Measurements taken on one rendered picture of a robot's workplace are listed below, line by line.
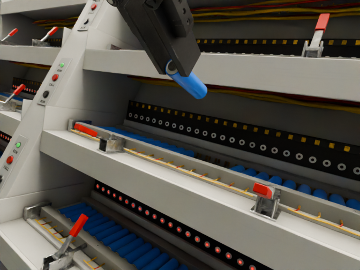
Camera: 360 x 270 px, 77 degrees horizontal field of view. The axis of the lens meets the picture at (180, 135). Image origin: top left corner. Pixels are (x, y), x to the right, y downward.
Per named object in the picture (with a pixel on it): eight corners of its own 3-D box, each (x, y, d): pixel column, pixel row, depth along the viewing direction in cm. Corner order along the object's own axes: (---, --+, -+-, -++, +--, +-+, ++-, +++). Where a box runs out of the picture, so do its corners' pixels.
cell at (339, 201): (342, 208, 32) (346, 223, 27) (327, 203, 33) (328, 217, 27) (345, 196, 32) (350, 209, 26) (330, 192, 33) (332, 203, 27)
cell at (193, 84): (191, 87, 27) (162, 61, 21) (205, 81, 26) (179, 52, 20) (194, 101, 26) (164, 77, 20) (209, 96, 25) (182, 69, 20)
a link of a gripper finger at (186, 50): (162, -23, 16) (170, -25, 16) (194, 53, 21) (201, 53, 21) (141, 5, 15) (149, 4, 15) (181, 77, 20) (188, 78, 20)
